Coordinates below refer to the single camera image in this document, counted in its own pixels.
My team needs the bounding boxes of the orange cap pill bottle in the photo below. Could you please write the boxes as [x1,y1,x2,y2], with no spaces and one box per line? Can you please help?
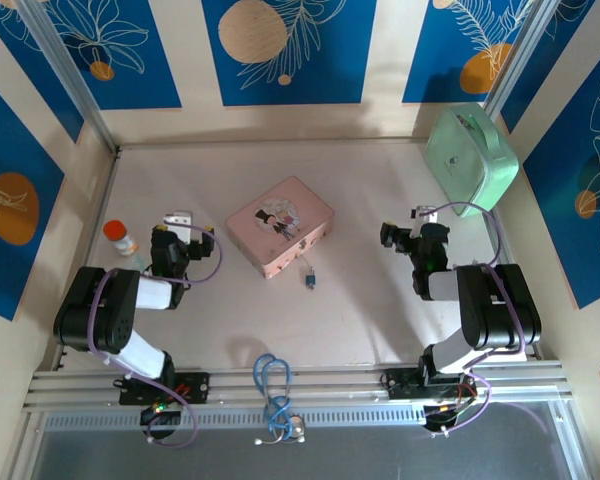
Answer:
[103,219,141,257]

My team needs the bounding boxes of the aluminium frame post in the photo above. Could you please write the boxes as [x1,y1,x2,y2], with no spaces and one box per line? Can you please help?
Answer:
[482,0,557,121]
[17,0,122,156]

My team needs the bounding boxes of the pink tin box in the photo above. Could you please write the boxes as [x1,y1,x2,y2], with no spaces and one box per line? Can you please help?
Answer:
[224,174,336,280]

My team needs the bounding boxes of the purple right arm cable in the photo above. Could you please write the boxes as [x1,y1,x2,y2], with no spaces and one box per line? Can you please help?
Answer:
[429,201,527,436]

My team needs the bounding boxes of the mint green zip case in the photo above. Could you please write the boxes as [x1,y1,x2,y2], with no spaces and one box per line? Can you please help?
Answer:
[422,103,520,219]

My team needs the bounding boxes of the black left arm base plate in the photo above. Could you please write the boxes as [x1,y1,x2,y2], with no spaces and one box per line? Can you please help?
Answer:
[118,370,211,406]

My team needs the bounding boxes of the blue floral wall panel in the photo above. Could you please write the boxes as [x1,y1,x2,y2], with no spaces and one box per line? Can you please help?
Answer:
[0,0,85,145]
[0,72,65,321]
[402,0,536,105]
[499,0,597,134]
[522,34,600,310]
[49,0,183,111]
[202,0,379,107]

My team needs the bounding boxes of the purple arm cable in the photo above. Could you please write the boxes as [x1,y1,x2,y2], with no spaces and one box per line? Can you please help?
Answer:
[88,224,225,450]
[429,201,527,436]

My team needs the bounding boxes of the grey slotted cable duct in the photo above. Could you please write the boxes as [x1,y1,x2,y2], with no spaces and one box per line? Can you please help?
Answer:
[42,405,561,432]

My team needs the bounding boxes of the blue stethoscope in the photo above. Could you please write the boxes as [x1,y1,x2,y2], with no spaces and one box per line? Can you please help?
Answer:
[252,352,307,446]

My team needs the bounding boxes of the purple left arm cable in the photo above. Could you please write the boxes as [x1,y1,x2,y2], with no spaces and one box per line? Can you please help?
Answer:
[88,224,225,450]

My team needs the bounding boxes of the aluminium frame cross rail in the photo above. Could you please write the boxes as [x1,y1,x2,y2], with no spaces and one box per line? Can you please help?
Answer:
[22,358,574,415]

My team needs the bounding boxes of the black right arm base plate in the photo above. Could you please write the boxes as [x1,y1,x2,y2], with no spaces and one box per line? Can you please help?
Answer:
[385,367,484,401]

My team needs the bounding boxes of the aluminium table side rail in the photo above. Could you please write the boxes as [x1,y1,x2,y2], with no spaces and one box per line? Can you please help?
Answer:
[485,212,539,361]
[49,147,122,372]

